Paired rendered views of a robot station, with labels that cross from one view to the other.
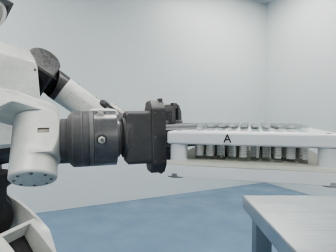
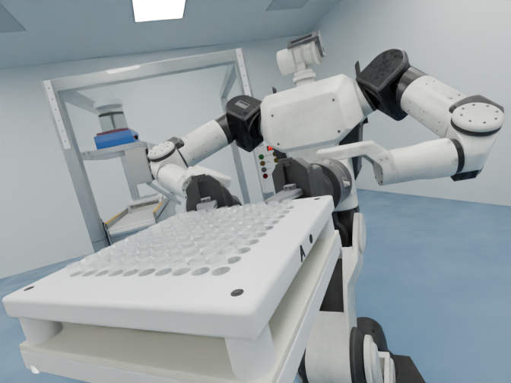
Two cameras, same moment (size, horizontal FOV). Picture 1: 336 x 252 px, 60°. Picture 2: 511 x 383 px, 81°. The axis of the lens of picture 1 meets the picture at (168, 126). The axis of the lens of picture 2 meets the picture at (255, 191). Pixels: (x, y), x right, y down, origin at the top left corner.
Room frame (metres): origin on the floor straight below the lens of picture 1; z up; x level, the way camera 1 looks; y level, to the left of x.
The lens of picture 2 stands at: (0.66, -0.44, 1.12)
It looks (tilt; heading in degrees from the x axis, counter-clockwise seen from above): 9 degrees down; 100
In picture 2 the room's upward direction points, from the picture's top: 12 degrees counter-clockwise
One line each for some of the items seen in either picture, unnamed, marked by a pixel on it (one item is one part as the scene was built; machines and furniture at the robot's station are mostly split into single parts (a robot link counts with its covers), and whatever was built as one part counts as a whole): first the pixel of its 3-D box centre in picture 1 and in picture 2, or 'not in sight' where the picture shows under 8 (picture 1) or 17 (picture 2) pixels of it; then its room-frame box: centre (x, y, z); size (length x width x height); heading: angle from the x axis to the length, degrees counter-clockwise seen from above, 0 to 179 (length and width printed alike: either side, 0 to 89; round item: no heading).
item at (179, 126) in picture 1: (178, 124); (206, 205); (0.51, -0.02, 1.05); 0.06 x 0.03 x 0.02; 106
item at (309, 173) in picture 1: (249, 160); (208, 287); (0.53, -0.15, 0.99); 0.24 x 0.24 x 0.02; 74
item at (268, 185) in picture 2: not in sight; (274, 167); (0.49, 1.26, 0.97); 0.17 x 0.06 x 0.26; 19
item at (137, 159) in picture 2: not in sight; (141, 165); (-0.26, 1.22, 1.14); 0.22 x 0.11 x 0.20; 109
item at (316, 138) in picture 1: (249, 134); (198, 245); (0.53, -0.15, 1.03); 0.25 x 0.24 x 0.02; 164
